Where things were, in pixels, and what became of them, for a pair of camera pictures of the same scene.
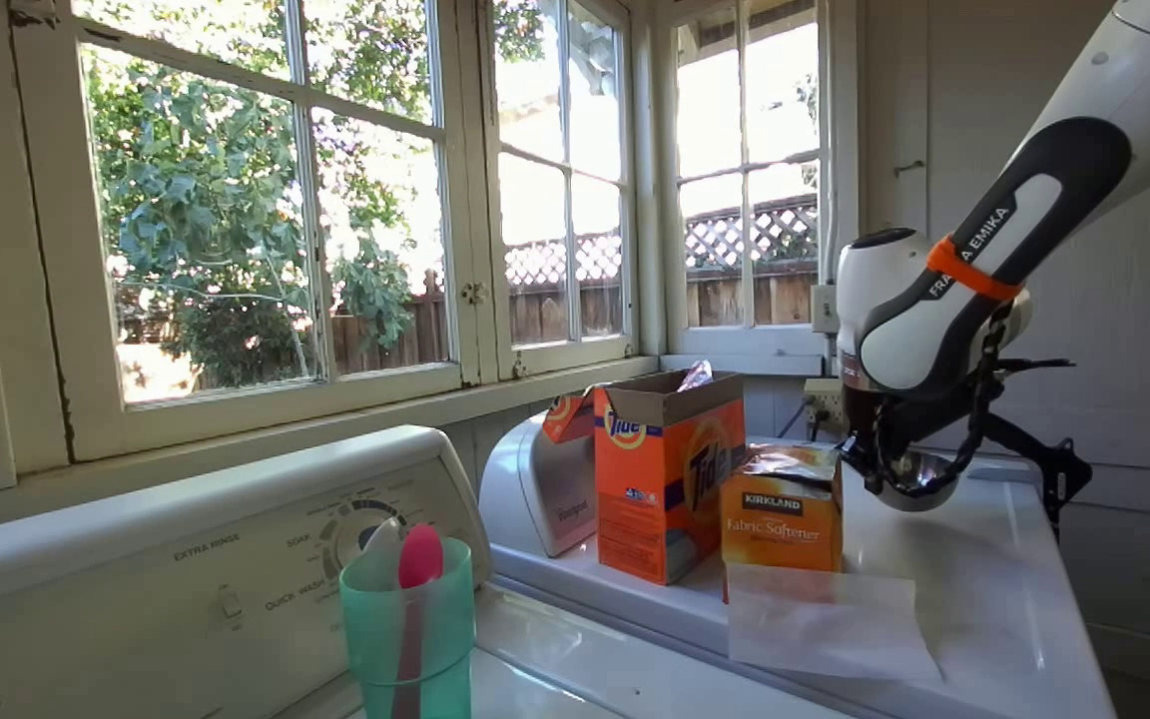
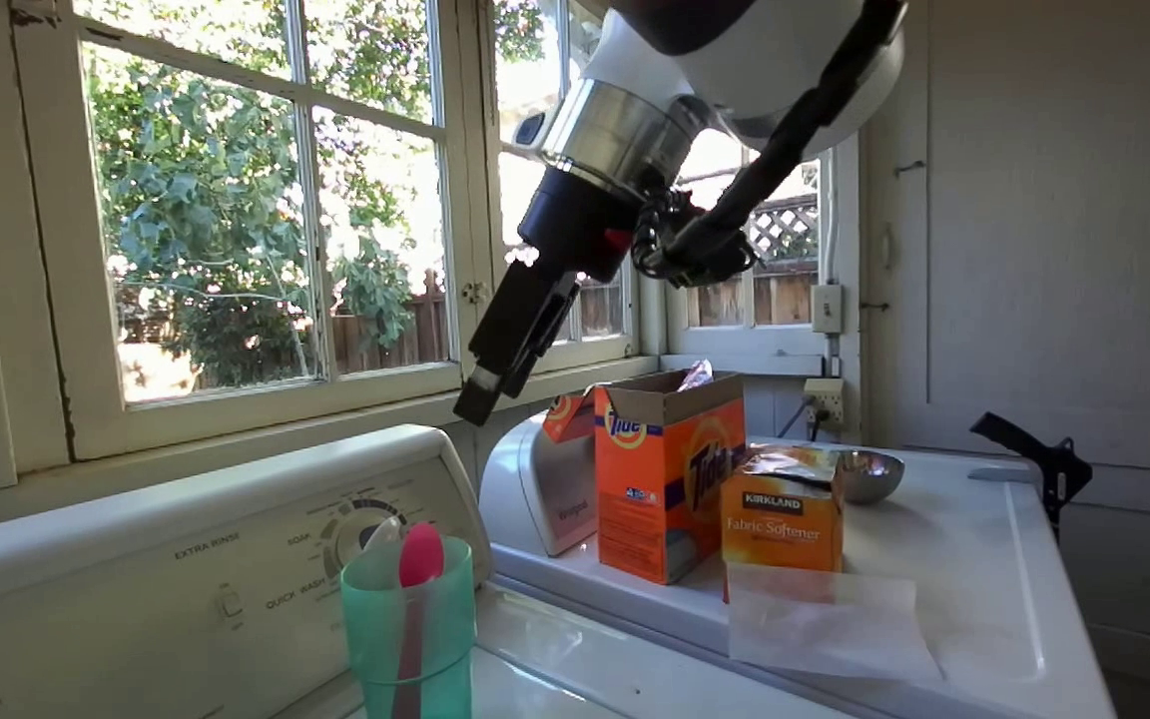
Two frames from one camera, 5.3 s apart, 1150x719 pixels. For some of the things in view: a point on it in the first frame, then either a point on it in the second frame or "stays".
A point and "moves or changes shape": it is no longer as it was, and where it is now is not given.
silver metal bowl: [915, 479] moves or changes shape
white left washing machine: [212, 592] stays
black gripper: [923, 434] to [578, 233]
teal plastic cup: [413, 650] stays
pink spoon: [415, 568] stays
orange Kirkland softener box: [780, 504] stays
